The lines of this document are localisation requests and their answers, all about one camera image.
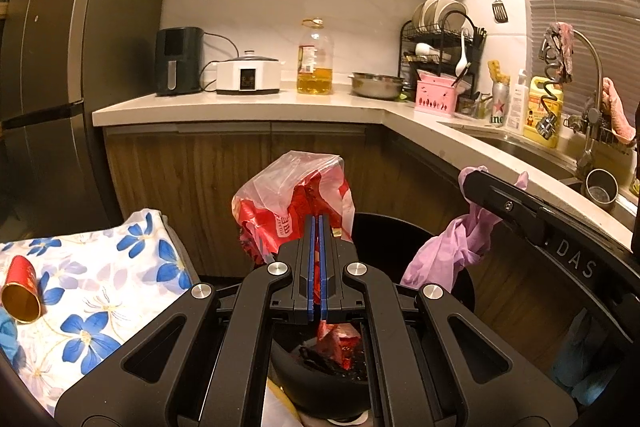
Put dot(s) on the pink dish cloth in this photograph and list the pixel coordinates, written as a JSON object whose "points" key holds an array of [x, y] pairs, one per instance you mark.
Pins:
{"points": [[616, 112]]}

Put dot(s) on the black dish rack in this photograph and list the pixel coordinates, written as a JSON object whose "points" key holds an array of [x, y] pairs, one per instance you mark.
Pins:
{"points": [[407, 47]]}

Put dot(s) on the grey refrigerator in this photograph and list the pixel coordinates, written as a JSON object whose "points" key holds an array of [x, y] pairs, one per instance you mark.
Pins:
{"points": [[75, 57]]}

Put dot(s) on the white bowl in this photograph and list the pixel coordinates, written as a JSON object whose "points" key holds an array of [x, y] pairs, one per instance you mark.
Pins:
{"points": [[427, 49]]}

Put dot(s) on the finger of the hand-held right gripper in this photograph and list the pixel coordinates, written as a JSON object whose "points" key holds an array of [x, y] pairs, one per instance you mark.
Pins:
{"points": [[500, 202]]}

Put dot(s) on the red crinkled plastic bag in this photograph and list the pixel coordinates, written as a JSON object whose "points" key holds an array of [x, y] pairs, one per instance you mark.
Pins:
{"points": [[337, 344]]}

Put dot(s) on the purple rubber glove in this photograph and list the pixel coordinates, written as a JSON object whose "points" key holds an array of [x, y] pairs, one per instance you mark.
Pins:
{"points": [[440, 252]]}

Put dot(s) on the white ladle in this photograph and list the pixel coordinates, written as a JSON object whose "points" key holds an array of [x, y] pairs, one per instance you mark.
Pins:
{"points": [[462, 52]]}

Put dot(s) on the yellow detergent bottle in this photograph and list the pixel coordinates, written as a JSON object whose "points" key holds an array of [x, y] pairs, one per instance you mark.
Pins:
{"points": [[542, 107]]}

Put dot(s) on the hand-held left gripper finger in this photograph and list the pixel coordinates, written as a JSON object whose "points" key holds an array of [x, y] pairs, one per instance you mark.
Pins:
{"points": [[324, 257], [312, 257]]}

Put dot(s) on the black air fryer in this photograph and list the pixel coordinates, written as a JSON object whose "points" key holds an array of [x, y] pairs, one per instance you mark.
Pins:
{"points": [[177, 62]]}

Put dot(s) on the white pump bottle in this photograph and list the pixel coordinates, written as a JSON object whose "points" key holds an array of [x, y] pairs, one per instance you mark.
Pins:
{"points": [[516, 107]]}

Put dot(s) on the steel mixing bowl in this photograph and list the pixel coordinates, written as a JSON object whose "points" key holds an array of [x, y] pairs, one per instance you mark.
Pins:
{"points": [[377, 86]]}

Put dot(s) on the black cutlery holder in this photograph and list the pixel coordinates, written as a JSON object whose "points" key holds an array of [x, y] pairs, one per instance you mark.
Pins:
{"points": [[478, 38]]}

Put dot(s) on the blue plastic bag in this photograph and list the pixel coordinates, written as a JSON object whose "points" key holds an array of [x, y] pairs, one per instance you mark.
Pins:
{"points": [[10, 337]]}

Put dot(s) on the clear red plastic bag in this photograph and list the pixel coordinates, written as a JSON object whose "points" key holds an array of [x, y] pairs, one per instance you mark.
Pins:
{"points": [[270, 202]]}

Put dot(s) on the black trash bin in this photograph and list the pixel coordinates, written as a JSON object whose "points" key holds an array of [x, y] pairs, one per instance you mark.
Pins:
{"points": [[380, 232]]}

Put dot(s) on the cooking oil bottle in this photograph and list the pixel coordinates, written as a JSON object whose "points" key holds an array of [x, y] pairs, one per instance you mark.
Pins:
{"points": [[315, 67]]}

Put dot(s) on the green beer can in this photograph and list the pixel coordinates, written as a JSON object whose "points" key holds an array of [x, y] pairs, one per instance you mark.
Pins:
{"points": [[499, 107]]}

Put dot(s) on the pink utensil box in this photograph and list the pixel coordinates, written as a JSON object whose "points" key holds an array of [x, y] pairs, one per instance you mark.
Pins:
{"points": [[435, 97]]}

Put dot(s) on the blue floral table cloth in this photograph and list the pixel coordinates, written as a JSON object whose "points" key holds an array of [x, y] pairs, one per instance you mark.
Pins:
{"points": [[100, 267]]}

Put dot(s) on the steel spring faucet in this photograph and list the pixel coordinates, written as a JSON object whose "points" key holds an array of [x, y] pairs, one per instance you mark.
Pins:
{"points": [[595, 67]]}

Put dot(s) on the yellow sponge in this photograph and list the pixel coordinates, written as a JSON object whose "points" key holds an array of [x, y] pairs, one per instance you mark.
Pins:
{"points": [[499, 71]]}

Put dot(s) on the glass container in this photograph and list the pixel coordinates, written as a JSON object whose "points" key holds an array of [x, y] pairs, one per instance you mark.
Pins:
{"points": [[472, 107]]}

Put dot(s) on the steel sink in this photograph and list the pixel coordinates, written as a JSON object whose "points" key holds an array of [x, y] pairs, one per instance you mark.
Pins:
{"points": [[530, 152]]}

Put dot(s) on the pink rag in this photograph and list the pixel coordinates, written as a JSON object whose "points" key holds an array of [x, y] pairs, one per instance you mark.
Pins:
{"points": [[565, 44]]}

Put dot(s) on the white electric cooker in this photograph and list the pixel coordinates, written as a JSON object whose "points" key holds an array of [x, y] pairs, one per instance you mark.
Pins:
{"points": [[247, 77]]}

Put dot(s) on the white plate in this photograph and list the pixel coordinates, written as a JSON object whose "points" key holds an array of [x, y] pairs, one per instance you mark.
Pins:
{"points": [[421, 14], [434, 9], [452, 7]]}

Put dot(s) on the red paper cup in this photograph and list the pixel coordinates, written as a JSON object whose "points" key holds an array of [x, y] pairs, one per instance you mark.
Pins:
{"points": [[20, 279]]}

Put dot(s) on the wooden lower cabinet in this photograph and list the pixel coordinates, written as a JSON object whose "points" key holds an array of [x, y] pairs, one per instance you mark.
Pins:
{"points": [[200, 167]]}

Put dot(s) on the steel cup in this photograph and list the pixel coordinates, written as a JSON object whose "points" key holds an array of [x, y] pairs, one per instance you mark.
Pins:
{"points": [[600, 189]]}

